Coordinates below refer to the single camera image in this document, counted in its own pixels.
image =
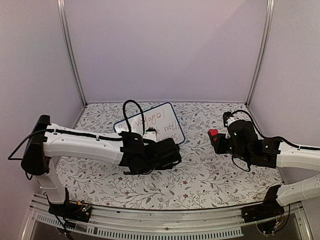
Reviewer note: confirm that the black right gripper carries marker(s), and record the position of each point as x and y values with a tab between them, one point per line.
220	138

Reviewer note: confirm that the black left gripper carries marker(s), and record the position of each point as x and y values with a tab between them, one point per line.
168	167

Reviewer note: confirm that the red whiteboard eraser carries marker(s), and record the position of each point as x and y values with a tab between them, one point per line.
213	132

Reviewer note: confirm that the blue framed whiteboard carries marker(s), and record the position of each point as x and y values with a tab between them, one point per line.
162	117

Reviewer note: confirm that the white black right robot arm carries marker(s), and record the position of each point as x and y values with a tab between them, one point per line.
277	152

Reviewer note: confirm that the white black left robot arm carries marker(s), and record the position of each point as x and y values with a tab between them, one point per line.
49	140

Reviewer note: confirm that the floral patterned table mat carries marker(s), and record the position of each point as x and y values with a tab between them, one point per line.
202	180

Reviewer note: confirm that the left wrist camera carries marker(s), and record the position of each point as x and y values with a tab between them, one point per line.
150	134

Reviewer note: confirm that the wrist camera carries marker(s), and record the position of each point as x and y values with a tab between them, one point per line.
229	118
150	134

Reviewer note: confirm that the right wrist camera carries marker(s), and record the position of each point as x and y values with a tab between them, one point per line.
229	118

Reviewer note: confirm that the aluminium front rail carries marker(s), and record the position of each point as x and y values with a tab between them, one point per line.
112	223

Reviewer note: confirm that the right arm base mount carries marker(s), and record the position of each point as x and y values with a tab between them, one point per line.
269	207

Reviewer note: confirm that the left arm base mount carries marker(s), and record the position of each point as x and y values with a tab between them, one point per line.
79	211

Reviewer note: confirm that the right aluminium corner post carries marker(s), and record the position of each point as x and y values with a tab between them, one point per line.
270	4

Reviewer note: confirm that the aluminium corner post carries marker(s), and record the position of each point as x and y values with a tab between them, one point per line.
69	50
270	4

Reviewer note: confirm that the left aluminium corner post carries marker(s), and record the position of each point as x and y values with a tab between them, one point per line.
69	50

